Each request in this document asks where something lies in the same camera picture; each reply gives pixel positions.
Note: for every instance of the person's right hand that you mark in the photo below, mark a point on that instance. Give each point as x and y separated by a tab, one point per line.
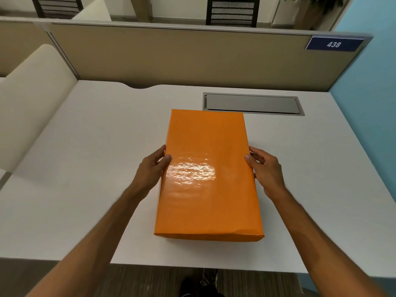
268	173

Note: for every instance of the person's left hand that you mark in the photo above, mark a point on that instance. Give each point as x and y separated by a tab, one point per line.
148	176

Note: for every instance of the person's left thumb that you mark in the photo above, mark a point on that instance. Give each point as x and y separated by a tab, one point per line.
165	163

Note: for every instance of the person's right thumb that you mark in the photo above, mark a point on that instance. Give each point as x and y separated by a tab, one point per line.
250	162

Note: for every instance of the orange paper ream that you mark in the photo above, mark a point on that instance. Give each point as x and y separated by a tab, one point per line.
207	179

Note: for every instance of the person's right forearm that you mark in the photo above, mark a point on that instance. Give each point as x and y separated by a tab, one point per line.
321	247

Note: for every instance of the person's left forearm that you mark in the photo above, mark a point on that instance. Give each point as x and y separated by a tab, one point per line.
92	244

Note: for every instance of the beige desk partition panel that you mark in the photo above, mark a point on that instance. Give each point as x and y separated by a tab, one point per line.
173	55

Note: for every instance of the person's shoe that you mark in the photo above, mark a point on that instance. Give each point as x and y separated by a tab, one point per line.
205	281

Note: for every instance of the blue number plate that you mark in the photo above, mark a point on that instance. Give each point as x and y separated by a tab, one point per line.
334	44

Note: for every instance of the cream side divider panel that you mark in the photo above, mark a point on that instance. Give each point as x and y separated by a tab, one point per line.
29	102

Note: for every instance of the black mesh chair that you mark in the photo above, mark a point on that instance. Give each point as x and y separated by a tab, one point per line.
232	10

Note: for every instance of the black slatted chair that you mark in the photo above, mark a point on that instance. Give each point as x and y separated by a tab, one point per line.
57	6

